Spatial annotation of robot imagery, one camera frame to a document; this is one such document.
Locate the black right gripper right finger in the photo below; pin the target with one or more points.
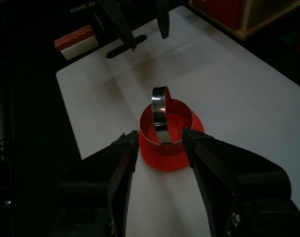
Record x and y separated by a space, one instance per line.
234 179

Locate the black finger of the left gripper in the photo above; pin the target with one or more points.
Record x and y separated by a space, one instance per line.
163 18
116 21

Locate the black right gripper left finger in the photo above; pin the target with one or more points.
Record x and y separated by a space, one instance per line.
115 172

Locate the round metal dough cutter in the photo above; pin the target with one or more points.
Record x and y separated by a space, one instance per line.
160 123

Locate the wooden drawer box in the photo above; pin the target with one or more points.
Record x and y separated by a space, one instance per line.
242 15

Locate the red striped white box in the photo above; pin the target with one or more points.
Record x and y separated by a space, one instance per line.
75 43

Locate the white cutting board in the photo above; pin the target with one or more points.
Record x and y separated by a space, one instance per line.
222 92

